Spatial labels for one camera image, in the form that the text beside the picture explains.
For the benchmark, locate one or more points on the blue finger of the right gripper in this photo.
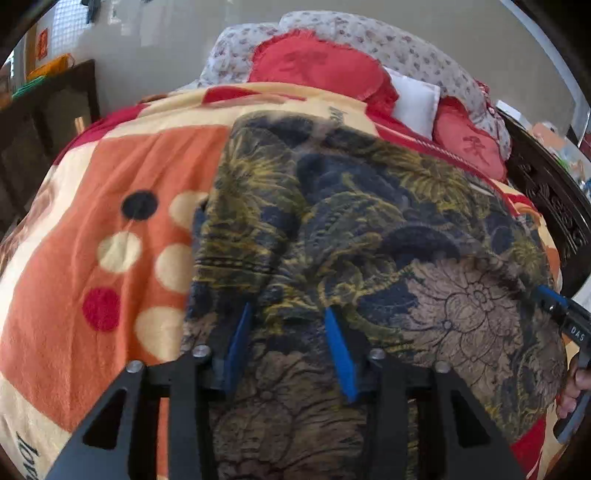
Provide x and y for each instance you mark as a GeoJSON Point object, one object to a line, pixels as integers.
{"type": "Point", "coordinates": [549, 295]}

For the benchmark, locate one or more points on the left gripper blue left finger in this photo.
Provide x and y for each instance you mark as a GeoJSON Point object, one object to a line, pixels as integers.
{"type": "Point", "coordinates": [118, 437]}

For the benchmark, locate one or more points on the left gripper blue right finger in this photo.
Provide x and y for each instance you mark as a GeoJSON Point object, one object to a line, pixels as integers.
{"type": "Point", "coordinates": [457, 437]}

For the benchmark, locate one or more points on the navy gold floral shirt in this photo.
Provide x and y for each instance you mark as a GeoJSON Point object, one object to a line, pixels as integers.
{"type": "Point", "coordinates": [424, 258]}

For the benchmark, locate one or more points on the person's right hand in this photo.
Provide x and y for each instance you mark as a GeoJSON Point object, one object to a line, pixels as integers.
{"type": "Point", "coordinates": [577, 381]}

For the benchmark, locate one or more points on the dark carved wooden furniture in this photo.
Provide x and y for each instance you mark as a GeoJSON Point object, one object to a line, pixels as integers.
{"type": "Point", "coordinates": [537, 174]}

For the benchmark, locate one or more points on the orange cream fleece blanket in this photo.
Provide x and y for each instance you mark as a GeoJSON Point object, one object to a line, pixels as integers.
{"type": "Point", "coordinates": [98, 271]}

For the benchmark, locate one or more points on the right red heart pillow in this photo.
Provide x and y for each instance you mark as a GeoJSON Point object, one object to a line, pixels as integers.
{"type": "Point", "coordinates": [454, 131]}

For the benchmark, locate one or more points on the red heart pillow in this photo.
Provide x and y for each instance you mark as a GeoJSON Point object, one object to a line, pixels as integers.
{"type": "Point", "coordinates": [299, 57]}
{"type": "Point", "coordinates": [454, 131]}

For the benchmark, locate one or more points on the white square pillow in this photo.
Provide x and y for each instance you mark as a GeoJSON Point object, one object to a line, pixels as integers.
{"type": "Point", "coordinates": [417, 104]}

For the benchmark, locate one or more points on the dark wooden side table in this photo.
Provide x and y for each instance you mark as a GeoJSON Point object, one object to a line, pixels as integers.
{"type": "Point", "coordinates": [35, 128]}

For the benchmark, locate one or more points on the left red heart pillow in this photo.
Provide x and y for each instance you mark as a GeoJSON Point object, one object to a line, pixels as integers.
{"type": "Point", "coordinates": [299, 57]}

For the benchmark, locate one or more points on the yellow bag on table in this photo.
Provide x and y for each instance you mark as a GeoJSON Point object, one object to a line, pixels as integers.
{"type": "Point", "coordinates": [56, 66]}

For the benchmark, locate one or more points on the floral print quilt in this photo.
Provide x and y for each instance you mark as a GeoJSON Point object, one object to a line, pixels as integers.
{"type": "Point", "coordinates": [230, 59]}

